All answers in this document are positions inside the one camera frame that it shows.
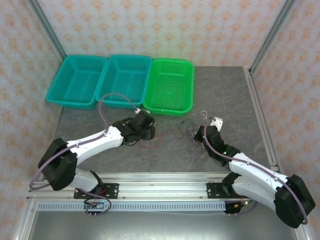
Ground thin white cable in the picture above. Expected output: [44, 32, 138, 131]
[191, 109, 214, 145]

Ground purple and white cables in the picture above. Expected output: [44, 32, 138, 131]
[178, 119, 201, 134]

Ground thin red cable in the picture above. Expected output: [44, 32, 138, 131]
[138, 127, 187, 149]

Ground teal plastic basket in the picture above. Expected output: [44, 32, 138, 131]
[101, 54, 153, 110]
[45, 54, 108, 110]

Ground green plastic basket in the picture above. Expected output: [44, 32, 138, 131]
[142, 58, 195, 117]

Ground aluminium table edge rail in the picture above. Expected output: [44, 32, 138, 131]
[244, 67, 278, 173]

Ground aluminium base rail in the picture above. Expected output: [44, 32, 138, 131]
[26, 172, 251, 201]

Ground slotted grey cable duct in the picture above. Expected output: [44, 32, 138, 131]
[37, 201, 227, 212]

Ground aluminium frame post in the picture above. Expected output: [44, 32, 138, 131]
[28, 0, 67, 60]
[249, 0, 298, 73]

